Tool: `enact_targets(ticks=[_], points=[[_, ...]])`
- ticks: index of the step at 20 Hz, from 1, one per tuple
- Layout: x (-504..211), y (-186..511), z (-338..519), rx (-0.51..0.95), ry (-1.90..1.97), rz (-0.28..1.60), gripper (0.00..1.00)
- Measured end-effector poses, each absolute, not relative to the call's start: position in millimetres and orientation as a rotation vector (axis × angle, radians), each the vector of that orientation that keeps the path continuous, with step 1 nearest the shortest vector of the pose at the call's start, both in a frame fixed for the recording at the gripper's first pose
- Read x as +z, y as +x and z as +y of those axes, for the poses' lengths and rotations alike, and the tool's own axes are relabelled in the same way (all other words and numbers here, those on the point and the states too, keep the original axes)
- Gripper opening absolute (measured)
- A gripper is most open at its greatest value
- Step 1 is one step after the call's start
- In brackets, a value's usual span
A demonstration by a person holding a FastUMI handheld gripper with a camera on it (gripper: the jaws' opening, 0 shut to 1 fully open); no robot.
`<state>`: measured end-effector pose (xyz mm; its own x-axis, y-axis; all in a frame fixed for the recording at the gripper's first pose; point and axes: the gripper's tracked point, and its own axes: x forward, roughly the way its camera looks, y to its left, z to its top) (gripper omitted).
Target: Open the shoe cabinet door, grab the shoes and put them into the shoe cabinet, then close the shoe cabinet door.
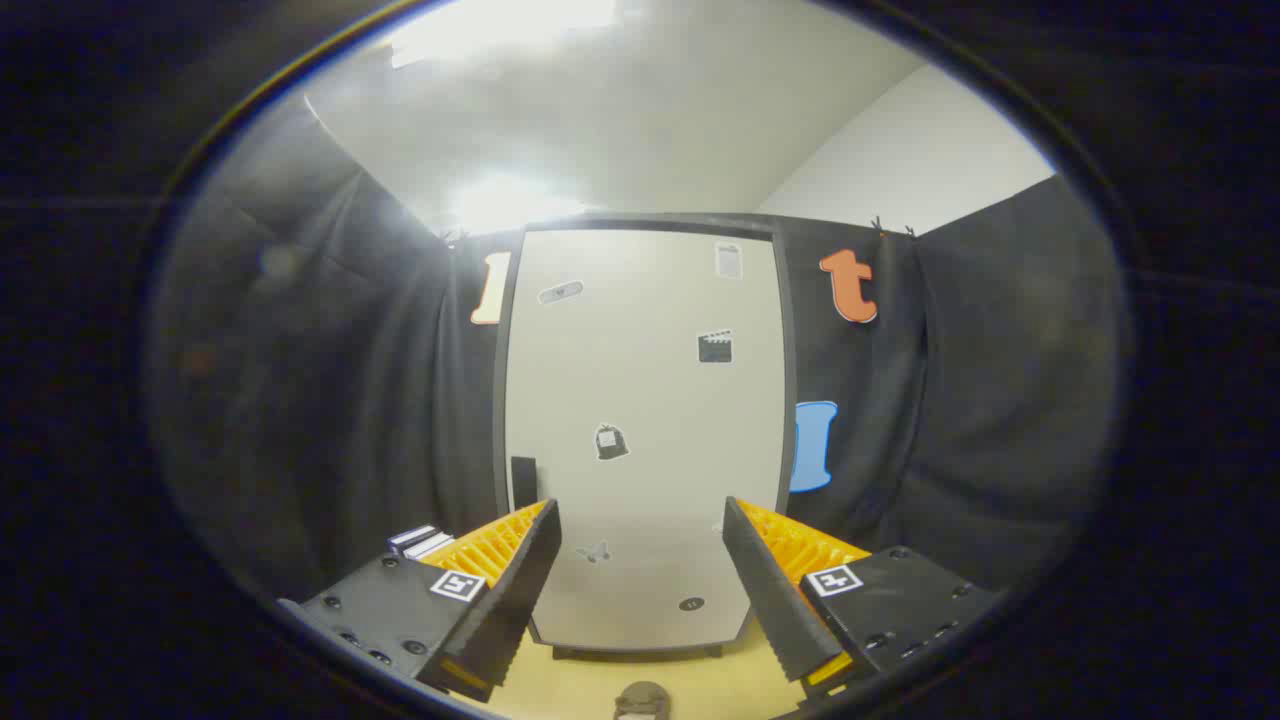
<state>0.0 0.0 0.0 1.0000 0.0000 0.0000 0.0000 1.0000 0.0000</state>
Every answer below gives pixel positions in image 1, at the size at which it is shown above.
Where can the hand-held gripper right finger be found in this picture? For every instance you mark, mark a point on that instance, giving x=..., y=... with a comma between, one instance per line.
x=775, y=610

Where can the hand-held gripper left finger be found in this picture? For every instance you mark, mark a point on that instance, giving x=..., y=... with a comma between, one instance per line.
x=510, y=610

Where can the brown fuzzy shoe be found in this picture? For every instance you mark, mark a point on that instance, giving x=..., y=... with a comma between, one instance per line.
x=641, y=702

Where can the white shoe cabinet door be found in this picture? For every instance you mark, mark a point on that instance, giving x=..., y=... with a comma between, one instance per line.
x=640, y=380

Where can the grey shoe cabinet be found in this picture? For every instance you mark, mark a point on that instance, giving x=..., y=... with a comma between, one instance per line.
x=650, y=221

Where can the stack of books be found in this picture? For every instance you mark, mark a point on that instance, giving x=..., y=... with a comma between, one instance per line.
x=420, y=540

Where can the black backdrop cloth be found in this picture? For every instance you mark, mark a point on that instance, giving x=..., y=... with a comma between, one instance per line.
x=330, y=400

